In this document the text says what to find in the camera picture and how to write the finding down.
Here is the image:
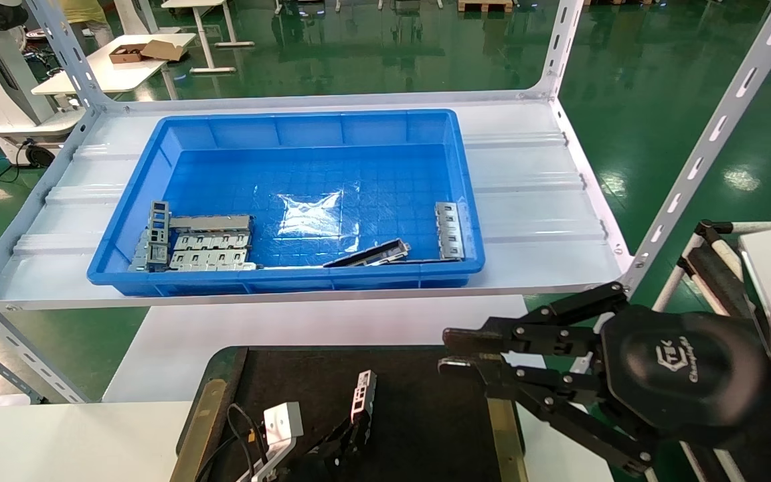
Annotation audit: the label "wooden pallet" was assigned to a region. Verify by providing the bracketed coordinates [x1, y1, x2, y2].
[457, 0, 515, 13]

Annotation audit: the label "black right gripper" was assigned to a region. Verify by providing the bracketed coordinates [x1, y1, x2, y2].
[438, 281, 771, 477]

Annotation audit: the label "pipe frame cart black shelves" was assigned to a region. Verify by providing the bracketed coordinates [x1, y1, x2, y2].
[677, 219, 771, 323]

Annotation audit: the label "white work table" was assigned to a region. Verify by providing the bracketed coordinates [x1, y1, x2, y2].
[31, 32, 197, 96]

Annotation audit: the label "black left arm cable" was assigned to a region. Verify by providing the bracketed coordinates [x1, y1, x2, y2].
[195, 404, 271, 482]

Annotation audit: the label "long silver metal part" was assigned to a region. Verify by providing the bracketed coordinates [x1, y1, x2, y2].
[169, 214, 254, 234]

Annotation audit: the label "clear plastic film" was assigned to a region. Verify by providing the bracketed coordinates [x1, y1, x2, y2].
[277, 191, 362, 244]

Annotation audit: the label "black container with brass edges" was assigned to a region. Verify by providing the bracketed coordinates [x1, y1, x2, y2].
[171, 344, 528, 482]

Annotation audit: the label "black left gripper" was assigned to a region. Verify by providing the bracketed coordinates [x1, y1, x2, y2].
[287, 420, 368, 482]

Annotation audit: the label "white desk with legs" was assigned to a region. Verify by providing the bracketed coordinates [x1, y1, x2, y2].
[161, 0, 256, 74]

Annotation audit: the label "flat silver slotted metal part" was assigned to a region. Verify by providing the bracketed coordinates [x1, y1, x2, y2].
[172, 232, 253, 253]
[434, 201, 467, 261]
[168, 250, 258, 272]

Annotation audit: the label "person in yellow shirt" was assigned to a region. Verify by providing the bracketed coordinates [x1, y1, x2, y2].
[58, 0, 116, 38]

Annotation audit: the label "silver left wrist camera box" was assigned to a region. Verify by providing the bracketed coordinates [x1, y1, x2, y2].
[235, 402, 305, 482]

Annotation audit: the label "grey perforated metal part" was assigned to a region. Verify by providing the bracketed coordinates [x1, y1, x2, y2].
[147, 200, 171, 272]
[351, 370, 379, 428]
[128, 231, 153, 272]

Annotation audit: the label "dark long metal part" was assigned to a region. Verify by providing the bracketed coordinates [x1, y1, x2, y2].
[323, 239, 412, 269]

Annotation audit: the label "blue plastic bin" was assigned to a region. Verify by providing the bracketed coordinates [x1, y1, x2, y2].
[86, 109, 487, 298]

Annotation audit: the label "white machine base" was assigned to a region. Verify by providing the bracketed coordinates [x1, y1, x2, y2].
[0, 0, 86, 168]

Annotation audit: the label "open cardboard box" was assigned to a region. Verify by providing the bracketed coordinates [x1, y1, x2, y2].
[109, 39, 189, 65]

